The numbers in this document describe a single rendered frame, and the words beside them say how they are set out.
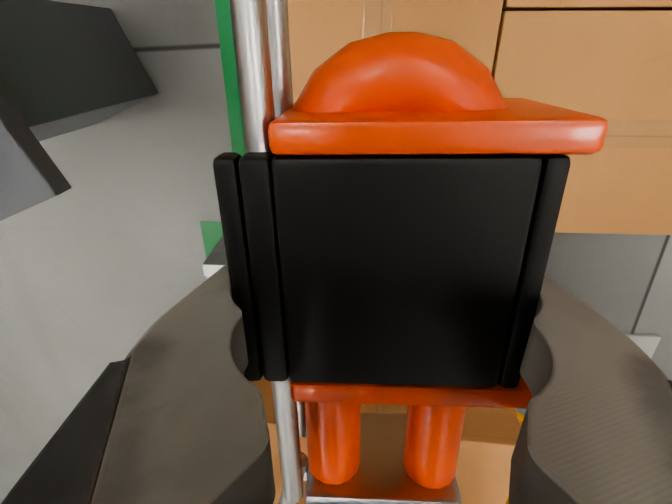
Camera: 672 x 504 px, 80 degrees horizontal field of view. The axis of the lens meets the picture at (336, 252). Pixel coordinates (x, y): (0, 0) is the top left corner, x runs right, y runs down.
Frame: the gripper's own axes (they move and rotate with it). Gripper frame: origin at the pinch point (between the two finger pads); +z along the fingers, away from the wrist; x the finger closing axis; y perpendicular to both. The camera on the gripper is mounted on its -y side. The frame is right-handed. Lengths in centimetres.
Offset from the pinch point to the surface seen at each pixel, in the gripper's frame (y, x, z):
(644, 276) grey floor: 70, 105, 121
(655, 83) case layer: 0, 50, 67
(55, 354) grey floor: 119, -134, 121
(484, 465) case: 47, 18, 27
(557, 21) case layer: -9, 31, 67
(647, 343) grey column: 100, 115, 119
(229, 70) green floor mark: 2, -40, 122
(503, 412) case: 42, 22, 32
